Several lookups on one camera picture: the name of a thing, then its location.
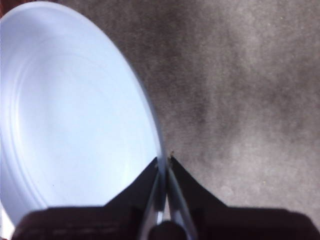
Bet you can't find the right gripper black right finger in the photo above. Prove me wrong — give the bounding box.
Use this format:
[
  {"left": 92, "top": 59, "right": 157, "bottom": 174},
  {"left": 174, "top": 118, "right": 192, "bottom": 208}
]
[{"left": 167, "top": 155, "right": 319, "bottom": 240}]

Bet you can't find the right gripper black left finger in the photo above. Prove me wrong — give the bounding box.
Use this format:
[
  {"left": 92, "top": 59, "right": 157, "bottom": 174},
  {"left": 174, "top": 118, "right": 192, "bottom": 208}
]
[{"left": 11, "top": 156, "right": 159, "bottom": 240}]

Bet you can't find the blue round plate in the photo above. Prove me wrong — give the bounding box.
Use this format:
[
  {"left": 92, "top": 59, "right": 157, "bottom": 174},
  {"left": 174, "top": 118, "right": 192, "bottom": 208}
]
[{"left": 0, "top": 0, "right": 168, "bottom": 227}]

